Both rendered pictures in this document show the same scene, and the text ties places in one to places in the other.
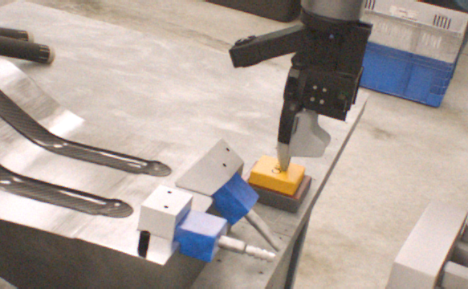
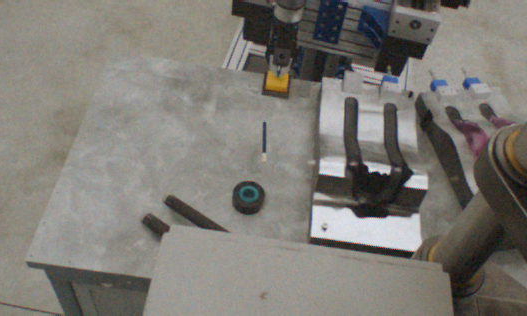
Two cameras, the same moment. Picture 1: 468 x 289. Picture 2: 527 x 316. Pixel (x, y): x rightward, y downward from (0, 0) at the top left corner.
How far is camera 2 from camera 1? 187 cm
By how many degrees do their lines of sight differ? 81
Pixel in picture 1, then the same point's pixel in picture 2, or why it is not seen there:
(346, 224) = not seen: outside the picture
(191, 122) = (216, 122)
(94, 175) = (368, 118)
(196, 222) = (392, 82)
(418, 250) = (431, 16)
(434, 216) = (408, 12)
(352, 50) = not seen: hidden behind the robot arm
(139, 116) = (223, 144)
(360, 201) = not seen: outside the picture
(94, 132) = (329, 127)
